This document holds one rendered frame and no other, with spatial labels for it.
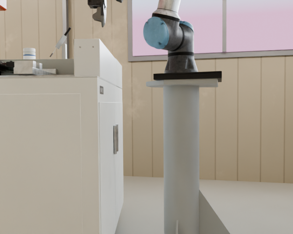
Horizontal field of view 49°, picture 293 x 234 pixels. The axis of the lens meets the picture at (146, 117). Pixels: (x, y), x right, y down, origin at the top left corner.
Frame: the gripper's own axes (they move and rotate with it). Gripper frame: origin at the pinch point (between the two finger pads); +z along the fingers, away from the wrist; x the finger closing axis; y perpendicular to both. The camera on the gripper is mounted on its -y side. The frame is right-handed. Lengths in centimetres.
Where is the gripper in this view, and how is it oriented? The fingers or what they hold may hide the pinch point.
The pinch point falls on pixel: (103, 24)
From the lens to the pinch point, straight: 163.2
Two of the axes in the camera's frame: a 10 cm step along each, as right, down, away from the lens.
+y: -10.0, 0.1, 0.1
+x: -0.1, 0.4, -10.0
